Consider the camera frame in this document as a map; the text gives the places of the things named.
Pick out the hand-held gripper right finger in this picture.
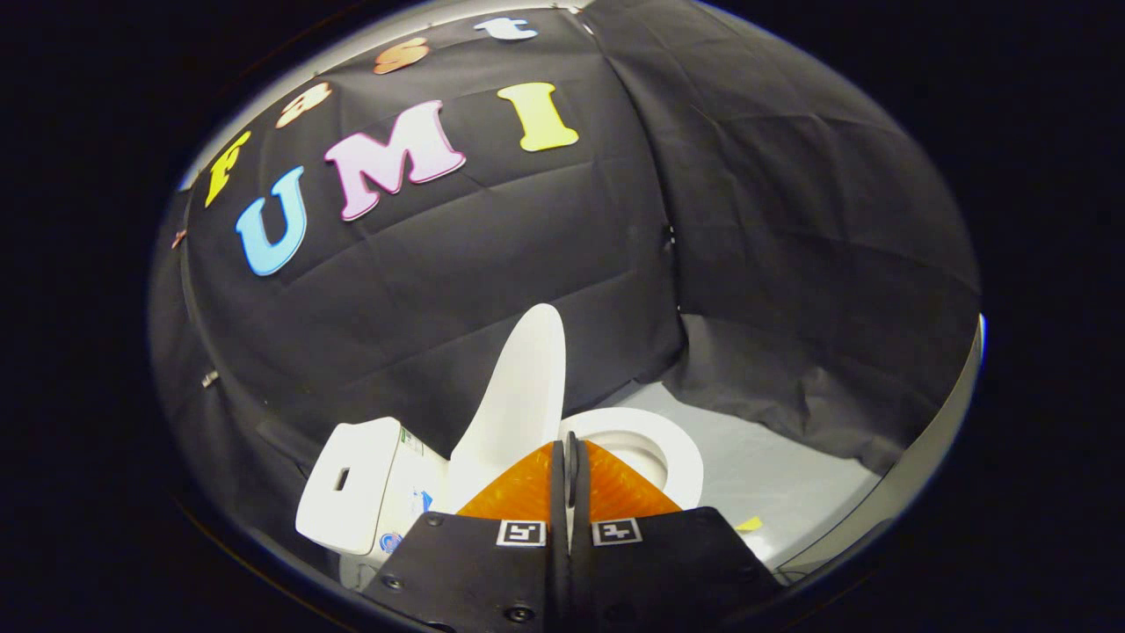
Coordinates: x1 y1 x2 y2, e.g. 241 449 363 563
566 431 786 633

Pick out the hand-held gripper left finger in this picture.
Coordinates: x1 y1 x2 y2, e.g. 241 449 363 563
360 433 570 633

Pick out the black backdrop cloth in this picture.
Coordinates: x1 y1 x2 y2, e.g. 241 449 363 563
148 0 983 477

